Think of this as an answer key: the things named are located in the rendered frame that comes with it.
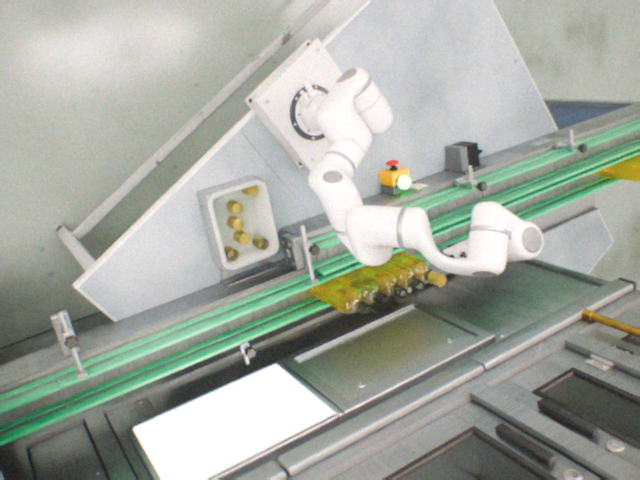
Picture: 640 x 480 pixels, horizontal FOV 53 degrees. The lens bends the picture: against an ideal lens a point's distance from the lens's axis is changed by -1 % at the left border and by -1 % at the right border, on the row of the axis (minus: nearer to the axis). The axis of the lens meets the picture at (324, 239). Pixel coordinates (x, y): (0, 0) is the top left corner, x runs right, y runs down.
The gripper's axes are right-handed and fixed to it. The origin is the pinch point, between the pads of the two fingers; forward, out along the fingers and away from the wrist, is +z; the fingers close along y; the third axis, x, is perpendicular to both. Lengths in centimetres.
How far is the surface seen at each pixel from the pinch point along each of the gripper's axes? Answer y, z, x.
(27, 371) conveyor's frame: -91, 49, 7
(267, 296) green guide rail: -29, 44, 3
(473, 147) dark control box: 56, 45, 24
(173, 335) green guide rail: -57, 42, 2
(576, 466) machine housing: -6, -26, -45
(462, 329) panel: 11.7, 20.9, -23.1
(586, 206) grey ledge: 105, 53, -11
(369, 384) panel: -21.3, 17.8, -24.3
